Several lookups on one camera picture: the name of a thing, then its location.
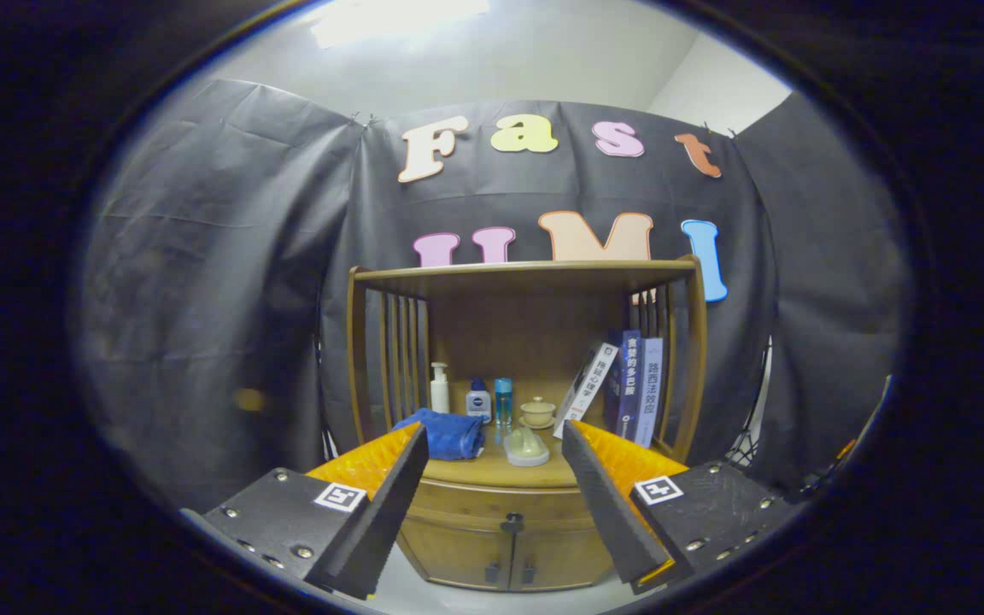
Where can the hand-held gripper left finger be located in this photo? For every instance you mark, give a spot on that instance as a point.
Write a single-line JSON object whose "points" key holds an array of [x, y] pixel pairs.
{"points": [[385, 521]]}

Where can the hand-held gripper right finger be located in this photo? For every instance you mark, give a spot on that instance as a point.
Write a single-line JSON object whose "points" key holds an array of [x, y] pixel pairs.
{"points": [[603, 512]]}

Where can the wooden drawer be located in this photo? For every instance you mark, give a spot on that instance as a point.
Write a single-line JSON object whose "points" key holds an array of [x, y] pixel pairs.
{"points": [[475, 504]]}

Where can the cream scrub brush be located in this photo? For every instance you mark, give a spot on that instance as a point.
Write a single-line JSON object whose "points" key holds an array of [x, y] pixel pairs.
{"points": [[526, 448]]}

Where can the wooden cabinet door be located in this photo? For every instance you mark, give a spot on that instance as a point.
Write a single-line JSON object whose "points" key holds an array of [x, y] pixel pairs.
{"points": [[458, 555], [560, 555]]}

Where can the wooden countertop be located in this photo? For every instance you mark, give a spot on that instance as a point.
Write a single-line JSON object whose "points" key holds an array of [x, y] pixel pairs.
{"points": [[492, 470]]}

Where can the wooden cabinet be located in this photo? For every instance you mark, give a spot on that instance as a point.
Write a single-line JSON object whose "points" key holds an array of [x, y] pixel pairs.
{"points": [[526, 278]]}

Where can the blue rolled towel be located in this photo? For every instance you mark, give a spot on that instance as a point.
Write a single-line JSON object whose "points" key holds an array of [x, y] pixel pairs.
{"points": [[449, 436]]}

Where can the beige lidded teacup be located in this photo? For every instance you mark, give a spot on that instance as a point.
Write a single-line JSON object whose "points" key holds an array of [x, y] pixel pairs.
{"points": [[537, 412]]}

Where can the white book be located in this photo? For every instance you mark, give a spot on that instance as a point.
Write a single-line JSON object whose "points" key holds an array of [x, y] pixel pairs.
{"points": [[590, 384]]}

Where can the dark blue book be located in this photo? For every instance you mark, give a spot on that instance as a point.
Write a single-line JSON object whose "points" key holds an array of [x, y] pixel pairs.
{"points": [[629, 384]]}

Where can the white pump bottle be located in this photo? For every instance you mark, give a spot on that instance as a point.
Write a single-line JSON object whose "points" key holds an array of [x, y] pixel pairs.
{"points": [[440, 397]]}

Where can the pale blue book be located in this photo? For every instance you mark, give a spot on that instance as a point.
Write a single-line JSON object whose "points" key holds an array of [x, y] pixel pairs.
{"points": [[651, 384]]}

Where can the clear blue bottle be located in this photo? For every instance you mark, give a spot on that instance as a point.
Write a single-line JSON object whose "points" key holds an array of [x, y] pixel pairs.
{"points": [[503, 401]]}

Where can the white bottle with blue cap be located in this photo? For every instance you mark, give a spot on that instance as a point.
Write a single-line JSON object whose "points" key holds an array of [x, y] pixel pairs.
{"points": [[478, 403]]}

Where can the black tripod stand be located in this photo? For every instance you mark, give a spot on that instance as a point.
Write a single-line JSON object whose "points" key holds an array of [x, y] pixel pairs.
{"points": [[744, 444]]}

